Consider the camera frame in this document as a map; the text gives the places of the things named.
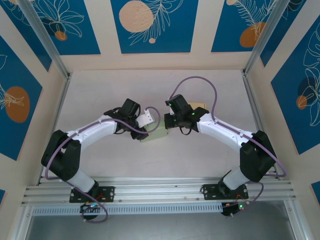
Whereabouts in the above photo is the light green paper box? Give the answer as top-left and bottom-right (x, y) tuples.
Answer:
(138, 119), (169, 144)

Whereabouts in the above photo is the orange paper box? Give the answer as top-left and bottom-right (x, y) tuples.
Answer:
(188, 101), (210, 111)

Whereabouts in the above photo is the blue floral printed mat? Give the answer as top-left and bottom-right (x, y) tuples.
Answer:
(110, 0), (200, 55)

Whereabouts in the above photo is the black controller board green light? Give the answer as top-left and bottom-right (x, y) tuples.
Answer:
(221, 201), (251, 217)
(79, 202), (105, 215)

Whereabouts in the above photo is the grey metal panel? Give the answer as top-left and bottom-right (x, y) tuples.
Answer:
(24, 213), (296, 240)

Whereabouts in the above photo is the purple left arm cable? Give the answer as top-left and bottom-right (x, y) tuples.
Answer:
(44, 106), (161, 223)

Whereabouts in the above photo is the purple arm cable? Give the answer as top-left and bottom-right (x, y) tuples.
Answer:
(169, 75), (287, 218)
(44, 106), (161, 223)

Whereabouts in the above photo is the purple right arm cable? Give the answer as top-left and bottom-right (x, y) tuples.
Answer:
(169, 75), (287, 218)

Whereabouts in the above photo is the aluminium mounting rail beam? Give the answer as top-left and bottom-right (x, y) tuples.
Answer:
(21, 176), (297, 206)

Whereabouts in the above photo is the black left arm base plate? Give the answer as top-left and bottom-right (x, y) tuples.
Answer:
(69, 186), (116, 203)

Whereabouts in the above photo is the aluminium table side rail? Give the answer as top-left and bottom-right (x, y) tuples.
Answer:
(241, 71), (280, 180)
(36, 73), (73, 186)

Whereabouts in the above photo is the white slotted cable duct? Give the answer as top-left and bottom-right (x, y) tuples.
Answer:
(31, 202), (224, 216)

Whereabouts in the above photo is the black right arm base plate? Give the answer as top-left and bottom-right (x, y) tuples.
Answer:
(201, 184), (250, 201)

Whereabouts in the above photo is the aluminium corner post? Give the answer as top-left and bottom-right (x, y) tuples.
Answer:
(243, 0), (308, 76)
(18, 0), (72, 80)

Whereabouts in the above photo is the aluminium lower frame post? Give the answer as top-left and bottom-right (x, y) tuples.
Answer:
(9, 204), (35, 240)
(283, 199), (312, 240)

